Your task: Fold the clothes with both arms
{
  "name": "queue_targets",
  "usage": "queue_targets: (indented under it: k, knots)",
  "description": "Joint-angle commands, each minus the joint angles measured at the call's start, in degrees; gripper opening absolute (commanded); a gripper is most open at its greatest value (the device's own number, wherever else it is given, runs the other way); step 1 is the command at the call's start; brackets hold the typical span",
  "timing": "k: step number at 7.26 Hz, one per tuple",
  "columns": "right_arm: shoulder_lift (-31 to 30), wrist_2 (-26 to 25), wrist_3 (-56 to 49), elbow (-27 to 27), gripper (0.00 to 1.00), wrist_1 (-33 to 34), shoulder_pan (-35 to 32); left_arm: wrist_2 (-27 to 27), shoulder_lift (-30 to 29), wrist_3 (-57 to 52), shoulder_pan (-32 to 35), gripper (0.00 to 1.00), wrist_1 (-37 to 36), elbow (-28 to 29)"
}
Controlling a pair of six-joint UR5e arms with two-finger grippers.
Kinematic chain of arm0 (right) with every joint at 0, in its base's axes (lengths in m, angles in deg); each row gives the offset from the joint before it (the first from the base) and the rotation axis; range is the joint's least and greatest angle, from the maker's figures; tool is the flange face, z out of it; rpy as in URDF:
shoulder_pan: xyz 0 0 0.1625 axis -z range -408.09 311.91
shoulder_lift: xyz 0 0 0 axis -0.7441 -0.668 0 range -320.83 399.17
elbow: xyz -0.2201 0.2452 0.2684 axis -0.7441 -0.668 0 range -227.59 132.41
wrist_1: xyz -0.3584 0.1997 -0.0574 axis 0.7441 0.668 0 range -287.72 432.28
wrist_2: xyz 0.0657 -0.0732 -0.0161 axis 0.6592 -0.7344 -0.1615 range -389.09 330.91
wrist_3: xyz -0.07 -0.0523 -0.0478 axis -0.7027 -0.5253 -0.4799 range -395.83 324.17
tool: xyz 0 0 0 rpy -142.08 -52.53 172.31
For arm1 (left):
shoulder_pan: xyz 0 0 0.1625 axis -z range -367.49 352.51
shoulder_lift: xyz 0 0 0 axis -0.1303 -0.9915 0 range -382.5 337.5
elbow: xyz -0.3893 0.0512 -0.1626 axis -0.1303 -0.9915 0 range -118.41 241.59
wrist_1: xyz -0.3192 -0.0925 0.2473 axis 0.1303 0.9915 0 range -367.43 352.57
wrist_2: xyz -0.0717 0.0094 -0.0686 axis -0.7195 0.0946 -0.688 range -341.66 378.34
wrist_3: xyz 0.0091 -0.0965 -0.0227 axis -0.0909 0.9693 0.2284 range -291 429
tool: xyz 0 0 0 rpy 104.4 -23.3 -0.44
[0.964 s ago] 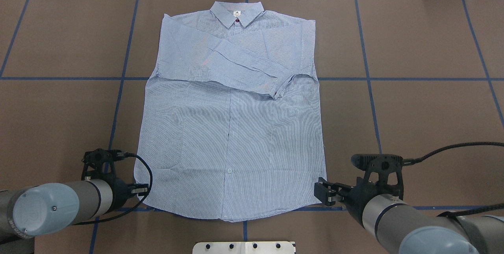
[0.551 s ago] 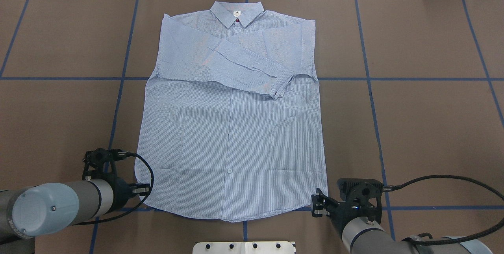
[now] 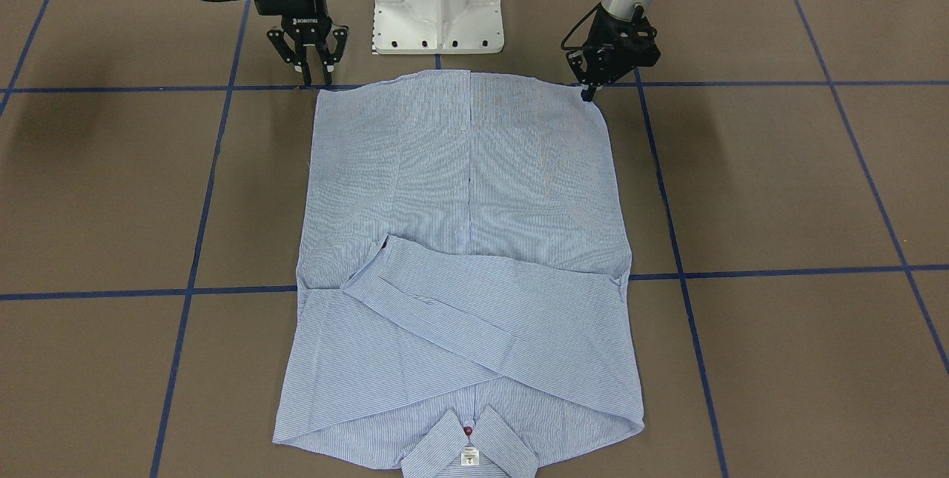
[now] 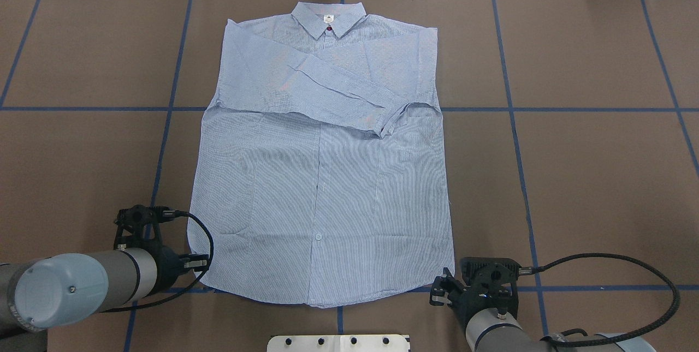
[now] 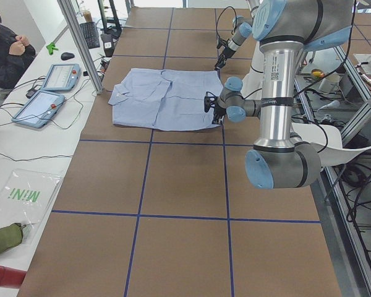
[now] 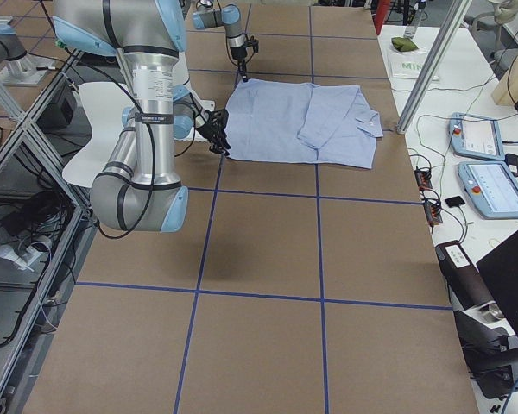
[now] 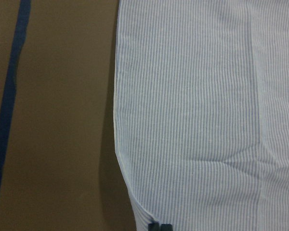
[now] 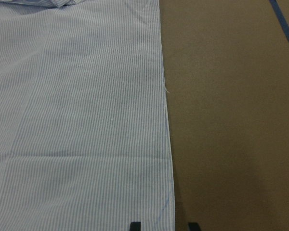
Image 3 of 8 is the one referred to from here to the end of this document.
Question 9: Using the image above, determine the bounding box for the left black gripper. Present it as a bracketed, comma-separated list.
[566, 7, 661, 102]

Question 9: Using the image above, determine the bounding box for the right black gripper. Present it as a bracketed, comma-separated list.
[254, 0, 349, 86]

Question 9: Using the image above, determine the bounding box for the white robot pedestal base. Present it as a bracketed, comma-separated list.
[372, 0, 505, 56]

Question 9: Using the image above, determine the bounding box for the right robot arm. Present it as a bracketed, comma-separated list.
[254, 0, 348, 86]

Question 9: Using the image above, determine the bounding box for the light blue striped shirt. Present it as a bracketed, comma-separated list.
[272, 70, 645, 477]

